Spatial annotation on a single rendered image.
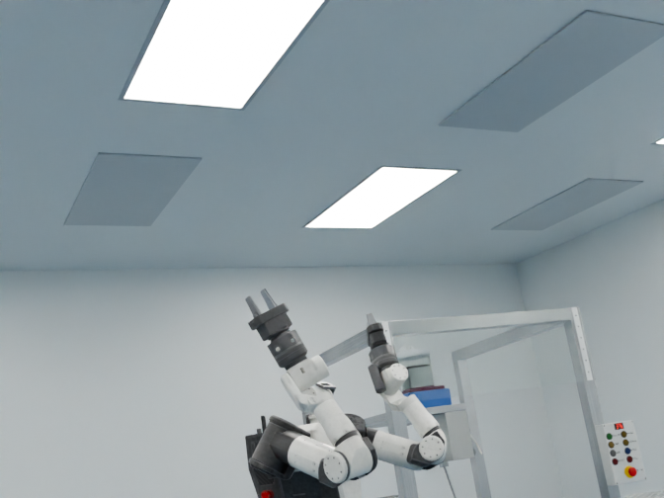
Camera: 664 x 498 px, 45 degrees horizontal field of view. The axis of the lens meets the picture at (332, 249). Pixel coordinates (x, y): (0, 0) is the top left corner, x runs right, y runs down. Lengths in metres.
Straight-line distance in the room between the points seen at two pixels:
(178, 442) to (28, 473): 1.11
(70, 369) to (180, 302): 1.02
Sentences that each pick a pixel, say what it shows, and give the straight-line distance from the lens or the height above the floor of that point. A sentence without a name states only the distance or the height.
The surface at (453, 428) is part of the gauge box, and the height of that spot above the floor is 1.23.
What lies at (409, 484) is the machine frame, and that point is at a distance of 3.34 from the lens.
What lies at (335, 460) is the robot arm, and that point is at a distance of 2.05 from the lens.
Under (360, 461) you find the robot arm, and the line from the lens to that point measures 2.07.
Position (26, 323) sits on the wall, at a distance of 6.43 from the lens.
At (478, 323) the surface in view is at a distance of 3.58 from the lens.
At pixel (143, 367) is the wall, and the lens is 6.51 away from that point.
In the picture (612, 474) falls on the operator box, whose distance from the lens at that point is 3.80.
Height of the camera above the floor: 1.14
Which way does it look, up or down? 15 degrees up
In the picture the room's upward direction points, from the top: 8 degrees counter-clockwise
